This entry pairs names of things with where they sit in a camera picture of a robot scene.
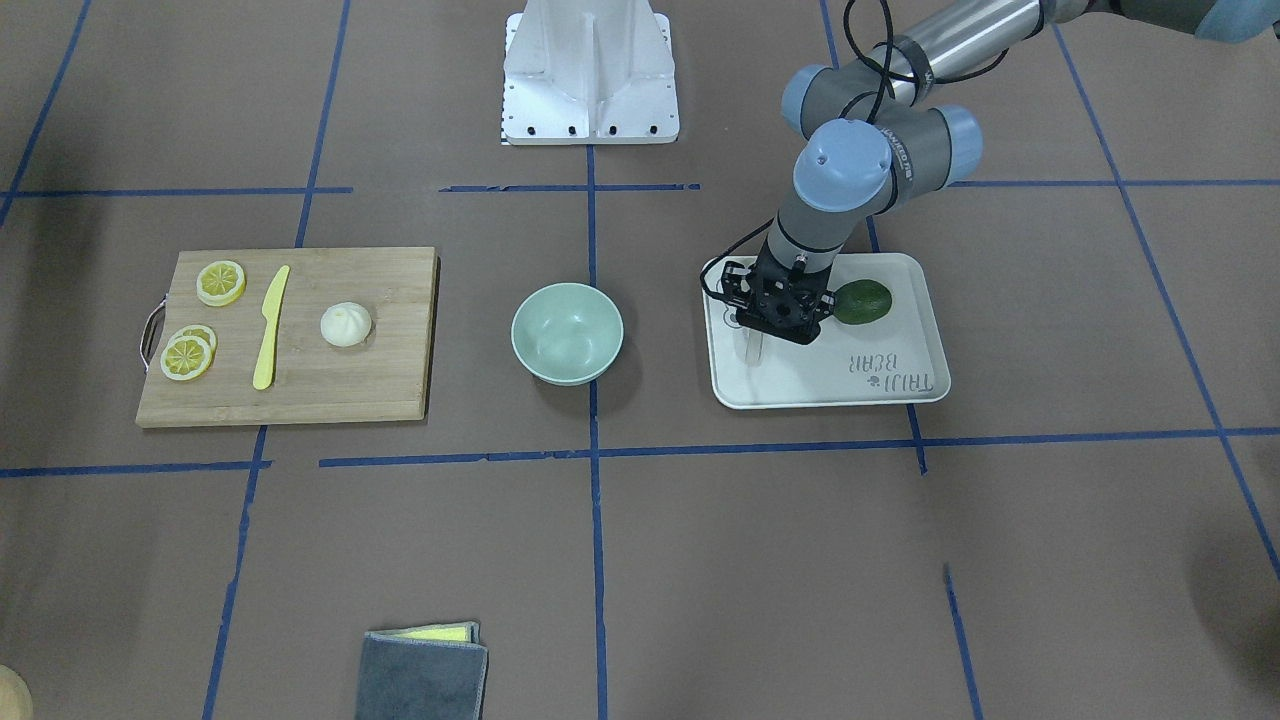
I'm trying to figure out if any white bear tray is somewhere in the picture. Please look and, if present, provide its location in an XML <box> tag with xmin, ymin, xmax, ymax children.
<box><xmin>701</xmin><ymin>252</ymin><xmax>952</xmax><ymax>410</ymax></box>

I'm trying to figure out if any beige plastic spoon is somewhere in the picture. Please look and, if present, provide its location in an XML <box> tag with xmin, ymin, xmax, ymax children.
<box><xmin>742</xmin><ymin>328</ymin><xmax>765</xmax><ymax>366</ymax></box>

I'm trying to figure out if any grey yellow folded cloth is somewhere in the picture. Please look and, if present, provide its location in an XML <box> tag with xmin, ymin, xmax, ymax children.
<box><xmin>355</xmin><ymin>621</ymin><xmax>488</xmax><ymax>719</ymax></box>

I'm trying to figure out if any mint green bowl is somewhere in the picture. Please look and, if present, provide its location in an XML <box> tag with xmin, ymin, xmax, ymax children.
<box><xmin>509</xmin><ymin>283</ymin><xmax>625</xmax><ymax>387</ymax></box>

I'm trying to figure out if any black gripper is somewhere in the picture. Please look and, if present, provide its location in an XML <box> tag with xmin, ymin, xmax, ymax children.
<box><xmin>739</xmin><ymin>255</ymin><xmax>835</xmax><ymax>345</ymax></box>

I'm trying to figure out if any green avocado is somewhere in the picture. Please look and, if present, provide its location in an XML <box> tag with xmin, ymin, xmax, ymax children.
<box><xmin>832</xmin><ymin>278</ymin><xmax>893</xmax><ymax>325</ymax></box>

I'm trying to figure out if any yellow plastic knife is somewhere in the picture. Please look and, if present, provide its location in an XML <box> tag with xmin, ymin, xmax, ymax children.
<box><xmin>252</xmin><ymin>265</ymin><xmax>291</xmax><ymax>391</ymax></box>

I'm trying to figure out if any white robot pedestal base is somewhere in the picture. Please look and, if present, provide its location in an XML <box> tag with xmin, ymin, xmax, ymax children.
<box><xmin>500</xmin><ymin>1</ymin><xmax>681</xmax><ymax>146</ymax></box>

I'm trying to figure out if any white steamed bun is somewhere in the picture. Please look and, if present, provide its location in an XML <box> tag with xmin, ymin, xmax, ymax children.
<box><xmin>319</xmin><ymin>301</ymin><xmax>372</xmax><ymax>348</ymax></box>

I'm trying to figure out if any lemon slice lower stacked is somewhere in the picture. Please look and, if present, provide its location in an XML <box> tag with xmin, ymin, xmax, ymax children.
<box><xmin>169</xmin><ymin>324</ymin><xmax>218</xmax><ymax>352</ymax></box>

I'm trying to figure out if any wooden mug tree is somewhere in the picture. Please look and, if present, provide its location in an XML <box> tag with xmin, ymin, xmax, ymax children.
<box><xmin>0</xmin><ymin>665</ymin><xmax>35</xmax><ymax>720</ymax></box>

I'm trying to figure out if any bamboo cutting board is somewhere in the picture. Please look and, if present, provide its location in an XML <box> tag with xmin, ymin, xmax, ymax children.
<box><xmin>136</xmin><ymin>247</ymin><xmax>439</xmax><ymax>428</ymax></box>

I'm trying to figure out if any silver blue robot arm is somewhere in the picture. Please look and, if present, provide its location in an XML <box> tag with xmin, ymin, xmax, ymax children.
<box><xmin>704</xmin><ymin>1</ymin><xmax>1279</xmax><ymax>345</ymax></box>

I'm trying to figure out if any single lemon slice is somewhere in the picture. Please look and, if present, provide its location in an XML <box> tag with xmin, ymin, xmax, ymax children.
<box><xmin>195</xmin><ymin>259</ymin><xmax>246</xmax><ymax>307</ymax></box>

